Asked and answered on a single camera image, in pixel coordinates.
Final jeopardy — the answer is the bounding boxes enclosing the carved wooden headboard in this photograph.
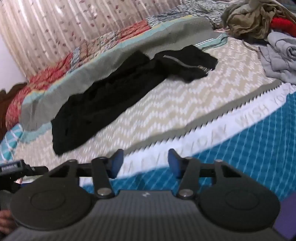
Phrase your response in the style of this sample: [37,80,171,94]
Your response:
[0,82,27,140]

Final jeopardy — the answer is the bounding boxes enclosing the grey sweatshirt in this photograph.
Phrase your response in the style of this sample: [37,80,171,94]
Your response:
[259,31,296,84]

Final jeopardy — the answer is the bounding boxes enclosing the teal patterned pillow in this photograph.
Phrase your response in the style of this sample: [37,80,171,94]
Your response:
[0,123,23,164]

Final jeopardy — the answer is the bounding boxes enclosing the person's left hand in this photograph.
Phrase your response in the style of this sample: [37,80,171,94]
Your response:
[0,210,16,235]

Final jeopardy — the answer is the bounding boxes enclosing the black pants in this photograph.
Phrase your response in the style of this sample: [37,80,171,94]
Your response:
[51,45,218,156]

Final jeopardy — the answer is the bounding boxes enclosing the olive crumpled garment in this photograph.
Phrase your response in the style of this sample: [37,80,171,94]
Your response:
[221,1,295,39]

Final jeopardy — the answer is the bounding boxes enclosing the patterned bedsheet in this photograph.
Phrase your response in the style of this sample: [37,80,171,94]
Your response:
[10,39,295,199]

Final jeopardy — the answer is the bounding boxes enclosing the leaf pattern curtain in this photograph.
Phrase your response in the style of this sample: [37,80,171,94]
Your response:
[1,0,181,79]

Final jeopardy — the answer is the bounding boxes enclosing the red garment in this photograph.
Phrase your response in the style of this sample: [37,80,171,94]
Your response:
[270,17,296,37]

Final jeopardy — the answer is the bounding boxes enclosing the blue white floral blanket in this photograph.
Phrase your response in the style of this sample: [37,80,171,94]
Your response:
[146,1,231,30]

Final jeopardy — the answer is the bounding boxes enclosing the red floral quilt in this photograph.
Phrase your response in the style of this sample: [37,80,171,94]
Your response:
[6,19,152,130]

